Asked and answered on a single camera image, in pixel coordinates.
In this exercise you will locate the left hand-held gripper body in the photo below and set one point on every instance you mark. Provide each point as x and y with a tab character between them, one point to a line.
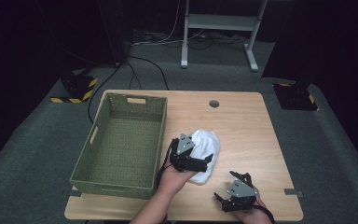
183	154

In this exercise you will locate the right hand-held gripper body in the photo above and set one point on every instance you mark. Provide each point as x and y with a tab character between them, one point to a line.
239	194

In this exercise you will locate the white cloth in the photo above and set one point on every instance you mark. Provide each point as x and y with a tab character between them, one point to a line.
206	143

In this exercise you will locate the green woven basket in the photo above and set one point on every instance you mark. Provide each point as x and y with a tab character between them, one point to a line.
121	140

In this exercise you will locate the person's right hand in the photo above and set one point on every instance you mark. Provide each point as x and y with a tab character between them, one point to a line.
251	214

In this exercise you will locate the person's left hand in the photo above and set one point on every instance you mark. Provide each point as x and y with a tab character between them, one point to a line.
172	182

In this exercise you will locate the grey tape strip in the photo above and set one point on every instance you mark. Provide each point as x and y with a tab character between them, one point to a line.
75	193
293	192

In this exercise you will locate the grey metal stand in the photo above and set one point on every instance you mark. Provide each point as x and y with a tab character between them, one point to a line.
220	21

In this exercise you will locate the black yellow striped base plate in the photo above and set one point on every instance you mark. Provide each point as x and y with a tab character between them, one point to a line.
295	98
77	90

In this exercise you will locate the dark upright post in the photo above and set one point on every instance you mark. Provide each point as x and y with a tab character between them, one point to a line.
113	31

